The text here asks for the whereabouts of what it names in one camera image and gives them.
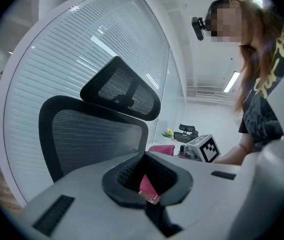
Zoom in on person's face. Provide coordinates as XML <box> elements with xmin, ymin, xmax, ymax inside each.
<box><xmin>210</xmin><ymin>0</ymin><xmax>244</xmax><ymax>45</ymax></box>

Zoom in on black office chair with armrests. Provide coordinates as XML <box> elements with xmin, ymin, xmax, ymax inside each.
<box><xmin>173</xmin><ymin>123</ymin><xmax>199</xmax><ymax>143</ymax></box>

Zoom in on black head-worn camera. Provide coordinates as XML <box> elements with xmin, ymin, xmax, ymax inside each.
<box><xmin>191</xmin><ymin>16</ymin><xmax>207</xmax><ymax>42</ymax></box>

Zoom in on long ceiling light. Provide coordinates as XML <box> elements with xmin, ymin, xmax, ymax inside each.
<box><xmin>223</xmin><ymin>71</ymin><xmax>241</xmax><ymax>93</ymax></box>

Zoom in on yellow flowers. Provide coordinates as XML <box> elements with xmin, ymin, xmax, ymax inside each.
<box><xmin>161</xmin><ymin>128</ymin><xmax>175</xmax><ymax>141</ymax></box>

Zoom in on black mesh office chair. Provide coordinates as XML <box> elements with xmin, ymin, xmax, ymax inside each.
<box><xmin>38</xmin><ymin>55</ymin><xmax>162</xmax><ymax>184</ymax></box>

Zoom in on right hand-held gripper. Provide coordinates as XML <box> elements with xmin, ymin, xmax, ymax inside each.
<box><xmin>179</xmin><ymin>133</ymin><xmax>222</xmax><ymax>164</ymax></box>

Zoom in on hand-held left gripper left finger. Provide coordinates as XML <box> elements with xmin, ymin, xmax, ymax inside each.
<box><xmin>21</xmin><ymin>151</ymin><xmax>163</xmax><ymax>240</ymax></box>

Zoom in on glass partition with white blinds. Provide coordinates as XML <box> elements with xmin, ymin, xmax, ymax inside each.
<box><xmin>3</xmin><ymin>0</ymin><xmax>182</xmax><ymax>202</ymax></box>

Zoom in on person's right forearm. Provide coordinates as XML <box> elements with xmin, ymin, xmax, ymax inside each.
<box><xmin>215</xmin><ymin>143</ymin><xmax>254</xmax><ymax>166</ymax></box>

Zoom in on pink cleaning cloth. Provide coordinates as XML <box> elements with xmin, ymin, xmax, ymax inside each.
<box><xmin>138</xmin><ymin>144</ymin><xmax>176</xmax><ymax>205</ymax></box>

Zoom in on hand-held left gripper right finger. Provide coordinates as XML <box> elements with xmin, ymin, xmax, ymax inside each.
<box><xmin>144</xmin><ymin>151</ymin><xmax>244</xmax><ymax>237</ymax></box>

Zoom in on white air vent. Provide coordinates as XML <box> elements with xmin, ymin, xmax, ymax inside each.
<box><xmin>196</xmin><ymin>89</ymin><xmax>216</xmax><ymax>97</ymax></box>

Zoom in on black yellow printed t-shirt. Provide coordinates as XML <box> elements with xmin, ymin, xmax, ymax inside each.
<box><xmin>238</xmin><ymin>21</ymin><xmax>284</xmax><ymax>153</ymax></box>

